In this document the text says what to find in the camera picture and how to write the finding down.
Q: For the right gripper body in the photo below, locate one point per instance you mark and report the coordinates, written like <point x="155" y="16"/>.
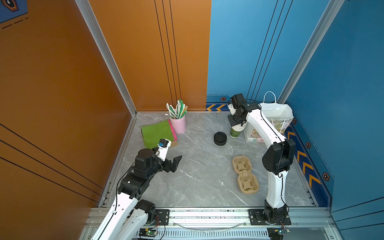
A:
<point x="234" y="119"/>

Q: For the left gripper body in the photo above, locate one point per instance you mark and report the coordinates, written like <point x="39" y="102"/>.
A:
<point x="165" y="166"/>

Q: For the stack of paper cups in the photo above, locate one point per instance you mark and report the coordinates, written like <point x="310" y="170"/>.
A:
<point x="237" y="129"/>

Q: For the black cup lid stack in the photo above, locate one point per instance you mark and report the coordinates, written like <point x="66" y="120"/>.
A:
<point x="220" y="138"/>

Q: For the cartoon paper gift bag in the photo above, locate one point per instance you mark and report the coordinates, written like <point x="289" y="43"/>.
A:
<point x="279" y="115"/>

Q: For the pulp cup carrier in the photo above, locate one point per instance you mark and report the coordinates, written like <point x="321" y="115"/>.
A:
<point x="247" y="181"/>

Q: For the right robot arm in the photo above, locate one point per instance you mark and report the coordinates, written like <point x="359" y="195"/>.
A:
<point x="277" y="160"/>

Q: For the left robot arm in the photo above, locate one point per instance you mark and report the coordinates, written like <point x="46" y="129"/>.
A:
<point x="129" y="212"/>

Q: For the cardboard napkin box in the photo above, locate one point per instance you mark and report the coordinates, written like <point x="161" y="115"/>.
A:
<point x="174" y="142"/>

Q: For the green napkin stack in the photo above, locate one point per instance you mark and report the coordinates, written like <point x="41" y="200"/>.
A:
<point x="153" y="133"/>

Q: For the pink straw holder cup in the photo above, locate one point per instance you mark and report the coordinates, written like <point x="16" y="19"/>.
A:
<point x="179" y="125"/>

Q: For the bundle of wrapped straws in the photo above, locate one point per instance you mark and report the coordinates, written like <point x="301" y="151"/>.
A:
<point x="178" y="111"/>

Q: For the left green circuit board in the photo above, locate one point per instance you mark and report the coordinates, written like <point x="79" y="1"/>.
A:
<point x="148" y="233"/>

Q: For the green circuit board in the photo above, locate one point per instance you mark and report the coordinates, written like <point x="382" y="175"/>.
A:
<point x="148" y="233"/>
<point x="282" y="231"/>

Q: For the right green circuit board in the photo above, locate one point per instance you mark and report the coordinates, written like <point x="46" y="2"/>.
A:
<point x="282" y="231"/>

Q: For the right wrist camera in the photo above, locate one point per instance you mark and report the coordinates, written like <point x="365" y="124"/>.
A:
<point x="235" y="102"/>

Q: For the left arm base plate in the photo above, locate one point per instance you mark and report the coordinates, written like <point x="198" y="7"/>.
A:
<point x="160" y="217"/>

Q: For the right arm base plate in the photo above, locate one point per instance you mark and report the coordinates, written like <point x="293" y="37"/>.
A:
<point x="260" y="217"/>

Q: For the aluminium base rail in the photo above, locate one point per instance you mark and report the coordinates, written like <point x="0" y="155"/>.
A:
<point x="229" y="223"/>

